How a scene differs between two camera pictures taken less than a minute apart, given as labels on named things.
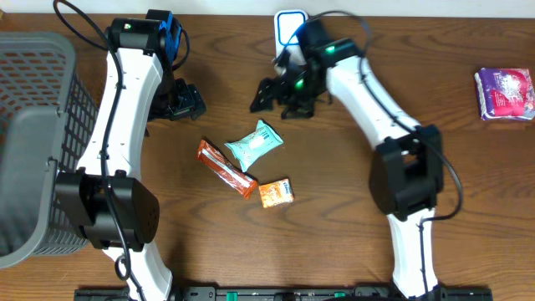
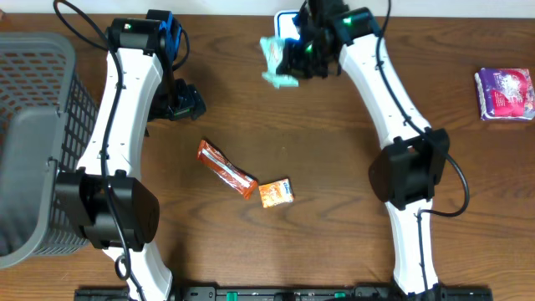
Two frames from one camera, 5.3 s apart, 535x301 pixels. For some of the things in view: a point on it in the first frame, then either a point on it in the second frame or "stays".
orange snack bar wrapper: [225, 171] stays
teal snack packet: [254, 146] -> [272, 48]
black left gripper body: [182, 105] stays
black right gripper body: [279, 92] -> [293, 63]
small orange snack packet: [277, 193] stays
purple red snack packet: [505, 94] stays
